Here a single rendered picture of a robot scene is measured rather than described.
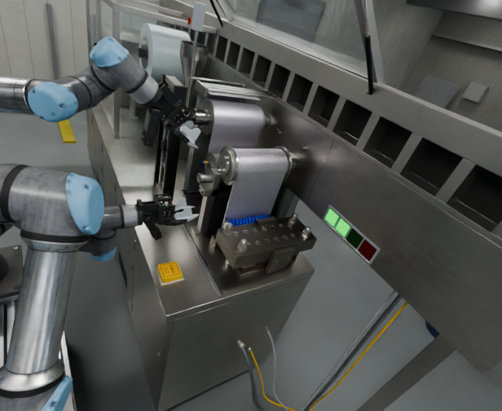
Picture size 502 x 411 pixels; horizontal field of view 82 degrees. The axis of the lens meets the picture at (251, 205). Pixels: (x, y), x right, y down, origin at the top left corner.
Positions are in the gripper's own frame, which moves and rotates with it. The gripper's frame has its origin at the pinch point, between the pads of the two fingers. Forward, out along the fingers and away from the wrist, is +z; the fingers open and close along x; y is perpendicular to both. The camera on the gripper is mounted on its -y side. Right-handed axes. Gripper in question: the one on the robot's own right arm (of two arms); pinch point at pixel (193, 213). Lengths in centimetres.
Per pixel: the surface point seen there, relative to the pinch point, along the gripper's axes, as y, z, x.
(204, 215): -8.8, 9.2, 7.8
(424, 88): 18, 731, 341
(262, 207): -1.5, 31.4, -0.3
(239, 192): 7.5, 17.6, -0.2
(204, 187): 4.7, 7.1, 8.7
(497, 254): 33, 46, -68
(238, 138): 19.0, 26.9, 23.7
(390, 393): -43, 62, -74
